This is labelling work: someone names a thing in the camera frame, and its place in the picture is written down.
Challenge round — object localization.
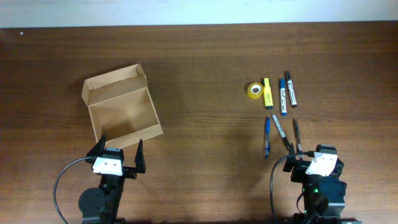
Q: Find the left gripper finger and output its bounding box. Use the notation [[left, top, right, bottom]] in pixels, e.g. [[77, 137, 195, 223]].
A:
[[86, 134, 106, 157], [134, 139, 146, 174]]

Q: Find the black whiteboard marker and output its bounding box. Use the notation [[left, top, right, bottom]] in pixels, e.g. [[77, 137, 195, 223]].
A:
[[285, 71, 297, 108]]

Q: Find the blue ballpoint pen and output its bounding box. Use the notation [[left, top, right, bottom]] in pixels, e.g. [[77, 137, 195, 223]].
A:
[[264, 116, 271, 159]]

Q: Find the yellow highlighter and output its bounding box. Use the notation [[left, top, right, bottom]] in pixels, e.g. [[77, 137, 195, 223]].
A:
[[263, 78, 273, 110]]

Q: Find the black ballpoint pen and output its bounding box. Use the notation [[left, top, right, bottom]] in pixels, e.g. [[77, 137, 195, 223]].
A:
[[293, 119, 302, 152]]

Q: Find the grey Sharpie marker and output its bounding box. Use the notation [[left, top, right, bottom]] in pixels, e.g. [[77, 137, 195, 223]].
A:
[[272, 114, 290, 151]]

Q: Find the blue whiteboard marker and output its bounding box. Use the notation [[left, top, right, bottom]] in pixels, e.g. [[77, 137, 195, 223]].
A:
[[279, 78, 287, 116]]

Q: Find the yellow tape roll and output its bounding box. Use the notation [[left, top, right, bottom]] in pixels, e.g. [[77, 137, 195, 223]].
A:
[[247, 82, 264, 99]]

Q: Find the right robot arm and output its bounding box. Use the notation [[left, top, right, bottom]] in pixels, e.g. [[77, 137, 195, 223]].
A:
[[283, 144, 347, 223]]

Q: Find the cardboard box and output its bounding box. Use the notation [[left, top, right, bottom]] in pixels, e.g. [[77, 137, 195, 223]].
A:
[[81, 63, 164, 149]]

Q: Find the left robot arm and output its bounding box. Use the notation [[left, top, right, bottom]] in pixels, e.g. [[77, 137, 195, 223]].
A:
[[78, 135, 146, 224]]

